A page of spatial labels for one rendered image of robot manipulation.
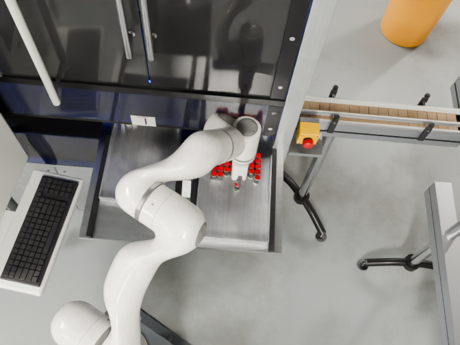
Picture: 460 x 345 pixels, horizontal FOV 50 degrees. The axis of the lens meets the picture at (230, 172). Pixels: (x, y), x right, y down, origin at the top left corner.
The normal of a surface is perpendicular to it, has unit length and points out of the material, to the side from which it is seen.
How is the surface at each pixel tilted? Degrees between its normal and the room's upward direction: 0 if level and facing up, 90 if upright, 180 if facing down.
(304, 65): 90
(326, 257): 0
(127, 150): 0
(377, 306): 0
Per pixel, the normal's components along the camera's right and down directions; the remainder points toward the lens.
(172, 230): -0.28, 0.11
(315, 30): -0.07, 0.89
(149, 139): 0.06, -0.44
